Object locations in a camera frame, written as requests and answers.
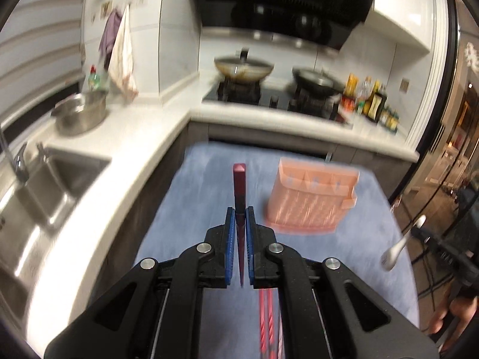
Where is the black range hood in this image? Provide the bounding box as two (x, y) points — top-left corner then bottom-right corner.
(196, 0), (373, 50)

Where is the black gas stove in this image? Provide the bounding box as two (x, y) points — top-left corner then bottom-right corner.
(202, 80), (352, 129)

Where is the clear oil bottle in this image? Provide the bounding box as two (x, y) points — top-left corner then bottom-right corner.
(356, 76), (373, 114)

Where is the yellow snack bag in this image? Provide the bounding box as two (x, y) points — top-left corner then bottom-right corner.
(343, 73), (359, 98)

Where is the black wok with lid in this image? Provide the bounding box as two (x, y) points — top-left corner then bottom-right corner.
(292, 67), (345, 96)

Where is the dark red chopstick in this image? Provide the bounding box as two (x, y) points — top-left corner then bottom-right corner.
(233, 163), (246, 286)

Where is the wall power outlet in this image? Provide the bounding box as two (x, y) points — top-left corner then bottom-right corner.
(399, 79), (409, 93)

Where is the purple hanging cloth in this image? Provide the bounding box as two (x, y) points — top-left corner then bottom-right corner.
(98, 9), (122, 71)

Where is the dark soy sauce bottle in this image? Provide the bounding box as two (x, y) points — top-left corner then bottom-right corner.
(364, 81), (387, 123)

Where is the stainless steel sink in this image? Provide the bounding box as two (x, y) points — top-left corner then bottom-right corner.
(1, 147), (110, 334)

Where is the white beige hanging towel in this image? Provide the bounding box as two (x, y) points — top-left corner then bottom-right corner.
(108, 5), (139, 101)

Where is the pink perforated utensil holder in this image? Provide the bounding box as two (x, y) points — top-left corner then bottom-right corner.
(265, 157), (360, 234)

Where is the chrome faucet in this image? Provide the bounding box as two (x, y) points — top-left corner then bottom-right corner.
(0, 129), (29, 184)

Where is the spice jar rack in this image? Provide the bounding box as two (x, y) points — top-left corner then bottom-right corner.
(379, 106), (399, 134)

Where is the stainless steel bowl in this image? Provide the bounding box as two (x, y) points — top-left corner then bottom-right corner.
(51, 89), (108, 136)

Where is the green dish soap bottle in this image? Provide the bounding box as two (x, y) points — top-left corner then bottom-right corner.
(88, 65), (101, 92)

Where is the brown wok with lid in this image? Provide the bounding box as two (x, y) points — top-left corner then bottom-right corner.
(214, 49), (275, 83)

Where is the person's right hand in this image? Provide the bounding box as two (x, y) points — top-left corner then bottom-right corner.
(429, 296), (478, 350)

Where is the red instant noodle cup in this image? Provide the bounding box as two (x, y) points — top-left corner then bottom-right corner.
(340, 95), (356, 112)

